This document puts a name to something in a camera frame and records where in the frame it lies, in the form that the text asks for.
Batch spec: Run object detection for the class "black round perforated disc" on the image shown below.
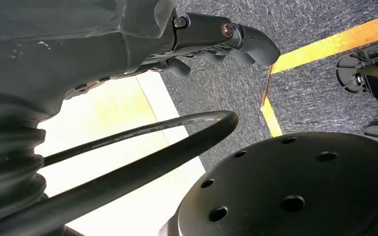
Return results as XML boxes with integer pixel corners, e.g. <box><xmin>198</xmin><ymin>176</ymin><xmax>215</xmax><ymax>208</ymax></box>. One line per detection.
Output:
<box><xmin>158</xmin><ymin>131</ymin><xmax>378</xmax><ymax>236</ymax></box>

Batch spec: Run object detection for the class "thick black looped cable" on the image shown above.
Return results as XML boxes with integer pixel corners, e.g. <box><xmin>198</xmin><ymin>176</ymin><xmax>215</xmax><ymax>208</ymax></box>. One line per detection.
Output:
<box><xmin>0</xmin><ymin>110</ymin><xmax>240</xmax><ymax>236</ymax></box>

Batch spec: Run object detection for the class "black wheeled base frame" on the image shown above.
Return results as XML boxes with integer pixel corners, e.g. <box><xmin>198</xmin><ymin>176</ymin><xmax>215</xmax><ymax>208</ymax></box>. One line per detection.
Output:
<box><xmin>335</xmin><ymin>39</ymin><xmax>378</xmax><ymax>150</ymax></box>

